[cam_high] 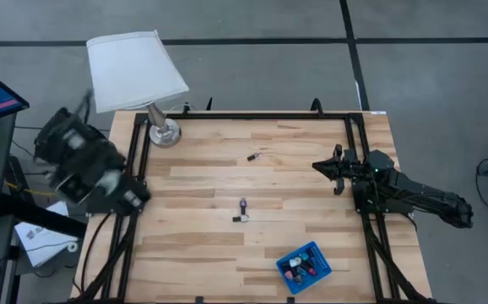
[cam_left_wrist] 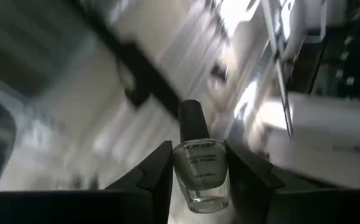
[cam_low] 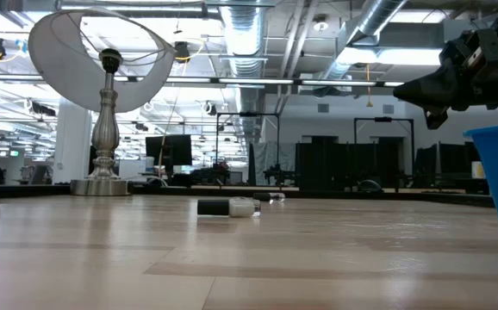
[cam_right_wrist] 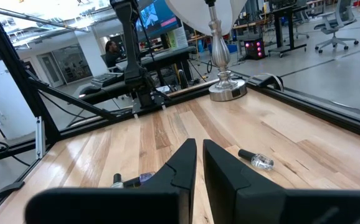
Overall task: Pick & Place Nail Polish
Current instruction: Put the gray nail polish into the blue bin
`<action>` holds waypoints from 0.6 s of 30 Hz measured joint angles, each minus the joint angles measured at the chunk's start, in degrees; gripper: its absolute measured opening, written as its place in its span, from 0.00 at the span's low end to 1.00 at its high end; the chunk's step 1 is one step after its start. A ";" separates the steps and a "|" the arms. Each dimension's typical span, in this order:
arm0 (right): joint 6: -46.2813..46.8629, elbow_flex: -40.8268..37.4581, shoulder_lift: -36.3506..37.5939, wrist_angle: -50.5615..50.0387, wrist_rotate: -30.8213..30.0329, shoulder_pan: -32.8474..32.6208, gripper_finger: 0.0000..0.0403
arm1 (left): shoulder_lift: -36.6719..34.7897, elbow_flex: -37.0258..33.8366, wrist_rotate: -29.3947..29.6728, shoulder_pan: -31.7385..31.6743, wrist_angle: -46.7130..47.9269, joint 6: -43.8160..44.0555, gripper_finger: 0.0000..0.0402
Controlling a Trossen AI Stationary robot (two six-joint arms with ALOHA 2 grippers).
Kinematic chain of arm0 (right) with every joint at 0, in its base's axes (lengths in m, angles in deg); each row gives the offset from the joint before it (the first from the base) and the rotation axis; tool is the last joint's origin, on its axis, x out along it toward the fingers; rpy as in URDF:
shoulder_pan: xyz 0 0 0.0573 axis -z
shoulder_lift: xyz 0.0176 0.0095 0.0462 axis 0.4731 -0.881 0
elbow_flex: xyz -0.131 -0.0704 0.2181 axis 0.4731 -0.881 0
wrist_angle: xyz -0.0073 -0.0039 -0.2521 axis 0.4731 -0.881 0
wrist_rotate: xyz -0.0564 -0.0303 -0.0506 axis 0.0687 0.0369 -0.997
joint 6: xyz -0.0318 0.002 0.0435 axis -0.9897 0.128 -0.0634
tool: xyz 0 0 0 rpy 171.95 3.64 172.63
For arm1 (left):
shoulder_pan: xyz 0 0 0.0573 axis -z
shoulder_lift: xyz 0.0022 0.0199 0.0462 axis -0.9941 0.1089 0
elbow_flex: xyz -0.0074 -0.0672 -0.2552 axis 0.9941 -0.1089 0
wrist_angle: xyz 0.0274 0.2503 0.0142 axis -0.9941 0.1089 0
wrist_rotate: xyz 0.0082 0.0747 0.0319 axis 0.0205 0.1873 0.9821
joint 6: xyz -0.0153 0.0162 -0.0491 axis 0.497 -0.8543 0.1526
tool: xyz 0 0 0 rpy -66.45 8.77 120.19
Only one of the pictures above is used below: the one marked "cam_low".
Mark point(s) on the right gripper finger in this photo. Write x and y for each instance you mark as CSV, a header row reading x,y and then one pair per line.
x,y
434,90

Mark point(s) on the black partition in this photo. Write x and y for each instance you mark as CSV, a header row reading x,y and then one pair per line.
x,y
443,161
339,165

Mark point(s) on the white cylinder container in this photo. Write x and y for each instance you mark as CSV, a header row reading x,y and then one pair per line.
x,y
477,170

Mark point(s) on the white ceiling sensor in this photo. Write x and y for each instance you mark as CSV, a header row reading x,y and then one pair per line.
x,y
320,23

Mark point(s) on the grey tarp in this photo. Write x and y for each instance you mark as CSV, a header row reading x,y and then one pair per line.
x,y
275,157

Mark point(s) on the long ceiling light strip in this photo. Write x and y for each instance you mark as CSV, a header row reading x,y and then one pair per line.
x,y
253,81

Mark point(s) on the black monitor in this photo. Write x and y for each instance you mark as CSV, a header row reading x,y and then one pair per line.
x,y
169,150

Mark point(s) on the silver lamp white shade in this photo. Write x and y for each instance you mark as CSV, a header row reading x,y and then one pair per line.
x,y
104,129

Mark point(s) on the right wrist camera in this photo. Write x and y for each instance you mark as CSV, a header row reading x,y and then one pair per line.
x,y
435,119

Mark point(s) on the black frame stand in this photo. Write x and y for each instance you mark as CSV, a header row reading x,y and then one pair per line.
x,y
382,119
249,114

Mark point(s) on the silver ventilation duct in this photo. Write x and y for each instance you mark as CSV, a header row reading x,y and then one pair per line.
x,y
244,26
378,13

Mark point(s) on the black table frame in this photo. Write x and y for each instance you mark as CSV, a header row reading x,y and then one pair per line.
x,y
25,191

